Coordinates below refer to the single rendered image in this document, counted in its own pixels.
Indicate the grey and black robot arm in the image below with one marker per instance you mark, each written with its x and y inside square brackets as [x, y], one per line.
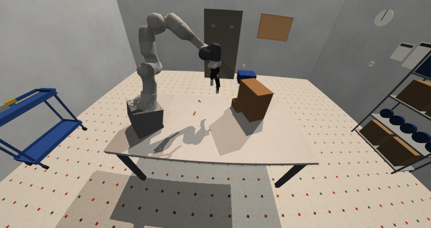
[147, 100]

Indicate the brown wooden drawer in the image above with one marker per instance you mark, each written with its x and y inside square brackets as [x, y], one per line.
[237, 105]
[249, 105]
[251, 96]
[243, 87]
[247, 113]
[241, 96]

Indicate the dark brown chest of drawers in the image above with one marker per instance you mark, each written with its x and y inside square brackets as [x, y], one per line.
[264, 96]

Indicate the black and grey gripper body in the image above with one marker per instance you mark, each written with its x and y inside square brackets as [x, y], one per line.
[215, 71]

